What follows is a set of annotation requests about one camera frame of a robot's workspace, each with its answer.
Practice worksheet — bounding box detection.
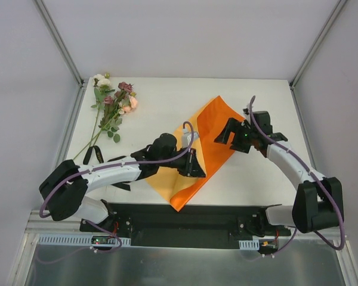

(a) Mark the mauve fake rose stem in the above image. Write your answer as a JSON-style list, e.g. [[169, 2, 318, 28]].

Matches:
[[94, 80, 138, 130]]

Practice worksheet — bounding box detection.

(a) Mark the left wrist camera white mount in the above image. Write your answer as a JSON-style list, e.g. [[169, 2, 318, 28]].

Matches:
[[181, 128, 199, 148]]

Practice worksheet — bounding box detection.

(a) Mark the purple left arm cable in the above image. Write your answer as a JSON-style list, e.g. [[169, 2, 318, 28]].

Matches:
[[39, 121, 195, 218]]

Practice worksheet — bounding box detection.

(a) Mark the pink fake rose stem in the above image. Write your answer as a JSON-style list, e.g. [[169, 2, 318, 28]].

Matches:
[[103, 89, 138, 143]]

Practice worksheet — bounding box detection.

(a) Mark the black ribbon with gold text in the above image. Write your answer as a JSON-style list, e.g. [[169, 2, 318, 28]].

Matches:
[[82, 145, 131, 191]]

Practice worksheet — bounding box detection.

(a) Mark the left aluminium frame post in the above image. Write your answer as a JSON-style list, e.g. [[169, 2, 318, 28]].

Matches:
[[32, 0, 85, 87]]

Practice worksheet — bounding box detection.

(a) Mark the white fake rose stem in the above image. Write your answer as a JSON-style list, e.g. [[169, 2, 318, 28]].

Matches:
[[69, 72, 113, 161]]

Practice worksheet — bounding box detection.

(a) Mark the orange wrapping paper sheet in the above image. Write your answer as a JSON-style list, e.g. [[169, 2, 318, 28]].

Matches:
[[146, 96, 244, 212]]

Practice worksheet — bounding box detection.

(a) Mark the right aluminium frame post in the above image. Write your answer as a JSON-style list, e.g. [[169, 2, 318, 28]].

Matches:
[[289, 0, 349, 91]]

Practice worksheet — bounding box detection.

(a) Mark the aluminium frame post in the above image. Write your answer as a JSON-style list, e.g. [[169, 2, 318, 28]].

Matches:
[[32, 0, 85, 87], [289, 0, 349, 91]]

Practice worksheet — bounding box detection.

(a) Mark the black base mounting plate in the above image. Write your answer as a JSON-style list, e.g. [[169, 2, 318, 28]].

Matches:
[[79, 201, 292, 248]]

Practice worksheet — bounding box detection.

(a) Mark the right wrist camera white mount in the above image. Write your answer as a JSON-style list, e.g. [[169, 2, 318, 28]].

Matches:
[[243, 105, 254, 121]]

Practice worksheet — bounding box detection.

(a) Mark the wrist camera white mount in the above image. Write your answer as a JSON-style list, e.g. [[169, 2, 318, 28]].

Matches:
[[243, 105, 254, 121], [181, 128, 199, 148]]

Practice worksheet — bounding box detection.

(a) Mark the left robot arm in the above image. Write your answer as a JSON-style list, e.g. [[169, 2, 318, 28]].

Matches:
[[39, 132, 206, 232]]

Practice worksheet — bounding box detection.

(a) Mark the left white slotted cable duct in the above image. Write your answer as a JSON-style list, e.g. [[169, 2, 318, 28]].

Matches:
[[38, 234, 131, 247]]

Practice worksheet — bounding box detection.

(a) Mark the white slotted cable duct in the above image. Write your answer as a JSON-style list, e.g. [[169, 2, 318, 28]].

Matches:
[[38, 234, 131, 247], [238, 239, 273, 251]]

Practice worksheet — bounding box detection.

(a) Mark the right white slotted cable duct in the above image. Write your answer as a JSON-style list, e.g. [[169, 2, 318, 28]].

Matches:
[[238, 239, 273, 251]]

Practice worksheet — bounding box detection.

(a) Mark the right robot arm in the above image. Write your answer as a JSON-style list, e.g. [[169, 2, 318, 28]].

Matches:
[[214, 111, 344, 235]]

